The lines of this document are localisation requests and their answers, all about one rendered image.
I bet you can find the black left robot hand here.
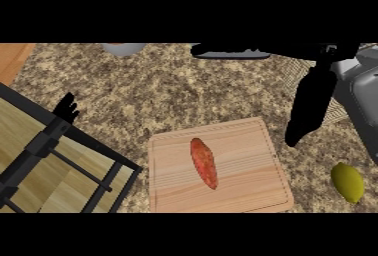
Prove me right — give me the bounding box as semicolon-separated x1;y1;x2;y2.
52;92;82;125

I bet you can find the red-orange sweet potato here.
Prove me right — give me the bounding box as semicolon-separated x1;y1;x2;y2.
190;137;221;191

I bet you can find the pale wooden cutting board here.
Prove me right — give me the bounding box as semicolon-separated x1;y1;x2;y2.
147;116;297;214

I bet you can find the brown wooden panel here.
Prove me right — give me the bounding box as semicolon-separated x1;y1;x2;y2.
0;42;38;87

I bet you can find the pale grey bowl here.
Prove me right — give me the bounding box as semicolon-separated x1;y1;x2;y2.
101;42;150;58

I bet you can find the dark grey appliance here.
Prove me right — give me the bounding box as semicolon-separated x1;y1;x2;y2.
190;42;274;61

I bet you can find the yellow-green lemon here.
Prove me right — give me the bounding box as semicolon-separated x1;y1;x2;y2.
330;161;367;205

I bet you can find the black metal frame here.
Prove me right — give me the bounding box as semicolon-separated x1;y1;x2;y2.
0;82;145;214

